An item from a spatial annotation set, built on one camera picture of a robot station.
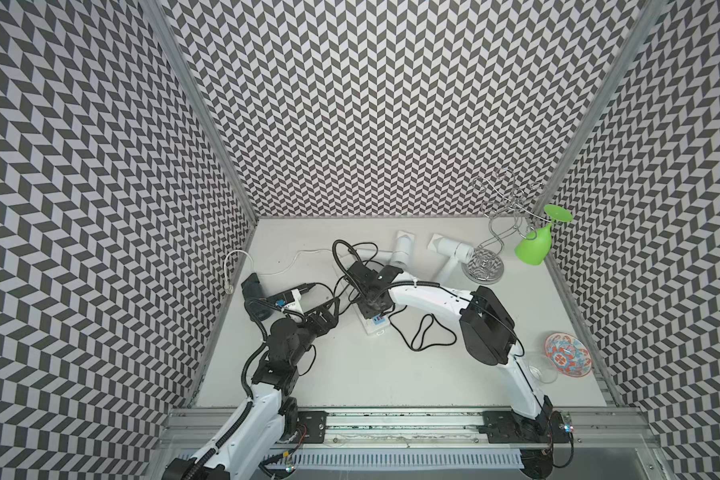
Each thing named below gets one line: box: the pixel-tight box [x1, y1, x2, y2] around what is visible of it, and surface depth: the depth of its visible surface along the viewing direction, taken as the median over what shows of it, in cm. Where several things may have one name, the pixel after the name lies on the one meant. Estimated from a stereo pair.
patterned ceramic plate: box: [544, 333, 593, 378], surface depth 84 cm
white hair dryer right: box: [428, 233, 475, 286], surface depth 101 cm
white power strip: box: [352, 303, 391, 336], surface depth 90 cm
